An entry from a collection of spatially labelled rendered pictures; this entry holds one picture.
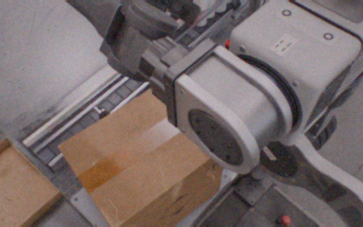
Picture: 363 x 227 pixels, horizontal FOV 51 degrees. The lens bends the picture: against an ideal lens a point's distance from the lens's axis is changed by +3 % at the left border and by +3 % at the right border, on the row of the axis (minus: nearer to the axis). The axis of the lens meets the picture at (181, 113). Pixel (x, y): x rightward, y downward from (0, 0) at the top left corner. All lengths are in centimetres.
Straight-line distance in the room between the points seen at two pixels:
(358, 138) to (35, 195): 173
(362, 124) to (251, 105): 195
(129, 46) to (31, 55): 96
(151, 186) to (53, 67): 76
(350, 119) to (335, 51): 190
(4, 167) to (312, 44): 100
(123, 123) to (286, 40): 51
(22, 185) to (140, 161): 48
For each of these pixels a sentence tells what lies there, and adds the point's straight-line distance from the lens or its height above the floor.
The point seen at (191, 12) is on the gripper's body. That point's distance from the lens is 128.
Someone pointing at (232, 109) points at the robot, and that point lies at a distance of 44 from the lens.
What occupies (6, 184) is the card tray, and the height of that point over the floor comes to 83.
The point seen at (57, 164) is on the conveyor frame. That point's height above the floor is 86.
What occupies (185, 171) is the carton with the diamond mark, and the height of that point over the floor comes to 112.
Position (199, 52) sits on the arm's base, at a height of 151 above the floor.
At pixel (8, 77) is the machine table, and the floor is 83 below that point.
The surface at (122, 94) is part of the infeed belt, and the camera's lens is 123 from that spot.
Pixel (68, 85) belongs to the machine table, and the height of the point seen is 83.
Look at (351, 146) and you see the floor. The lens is 228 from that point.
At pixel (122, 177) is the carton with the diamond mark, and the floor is 112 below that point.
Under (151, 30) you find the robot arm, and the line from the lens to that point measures 55.
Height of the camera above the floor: 186
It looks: 57 degrees down
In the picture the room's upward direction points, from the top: 3 degrees counter-clockwise
